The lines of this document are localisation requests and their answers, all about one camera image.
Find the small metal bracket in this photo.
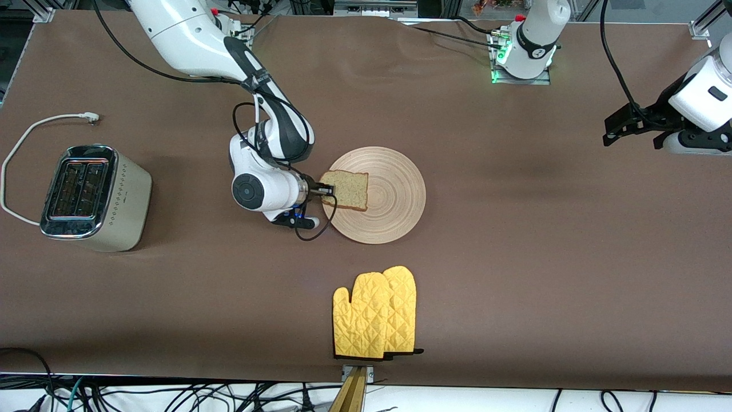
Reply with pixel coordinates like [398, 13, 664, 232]
[341, 365, 375, 383]

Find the white toaster power cord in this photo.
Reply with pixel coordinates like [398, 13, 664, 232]
[0, 112, 101, 225]

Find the cream and chrome toaster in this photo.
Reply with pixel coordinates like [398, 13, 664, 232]
[39, 144, 153, 252]

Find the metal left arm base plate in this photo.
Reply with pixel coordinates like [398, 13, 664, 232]
[490, 30, 551, 86]

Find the tangle of black floor cables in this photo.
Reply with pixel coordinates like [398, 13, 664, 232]
[0, 346, 344, 412]

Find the wooden beam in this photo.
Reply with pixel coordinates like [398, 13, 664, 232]
[328, 367, 367, 412]

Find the yellow quilted oven mitt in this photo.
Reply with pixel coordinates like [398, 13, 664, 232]
[333, 272, 393, 360]
[382, 266, 425, 357]

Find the slice of brown bread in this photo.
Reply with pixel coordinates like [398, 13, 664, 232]
[320, 169, 370, 213]

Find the aluminium frame profile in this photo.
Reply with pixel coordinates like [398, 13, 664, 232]
[688, 0, 732, 41]

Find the black cable to arm base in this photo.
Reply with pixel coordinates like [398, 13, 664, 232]
[411, 16, 505, 50]

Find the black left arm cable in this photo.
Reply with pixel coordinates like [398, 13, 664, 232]
[599, 0, 648, 116]

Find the round wooden plate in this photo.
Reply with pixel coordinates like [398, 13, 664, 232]
[321, 146, 427, 245]

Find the teal cable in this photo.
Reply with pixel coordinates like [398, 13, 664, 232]
[66, 376, 87, 412]

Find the grey power strip box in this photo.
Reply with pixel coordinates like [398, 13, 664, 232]
[333, 0, 419, 18]

